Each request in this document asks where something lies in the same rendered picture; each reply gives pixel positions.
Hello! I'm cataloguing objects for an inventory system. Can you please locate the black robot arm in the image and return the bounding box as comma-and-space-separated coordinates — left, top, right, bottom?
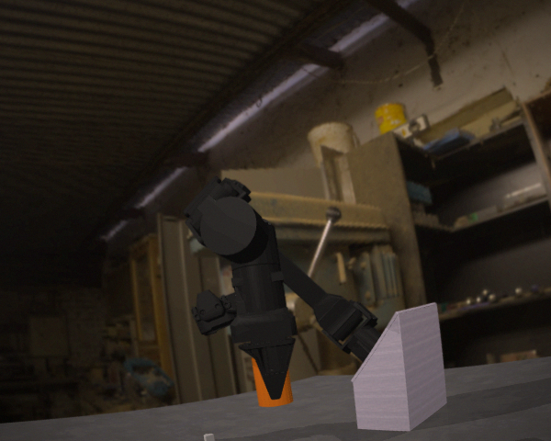
183, 176, 381, 362

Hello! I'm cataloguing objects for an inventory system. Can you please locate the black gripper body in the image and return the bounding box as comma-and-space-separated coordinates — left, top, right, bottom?
230, 265, 298, 345

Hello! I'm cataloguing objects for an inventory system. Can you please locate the orange knob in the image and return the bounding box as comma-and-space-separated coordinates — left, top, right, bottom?
252, 358, 293, 407

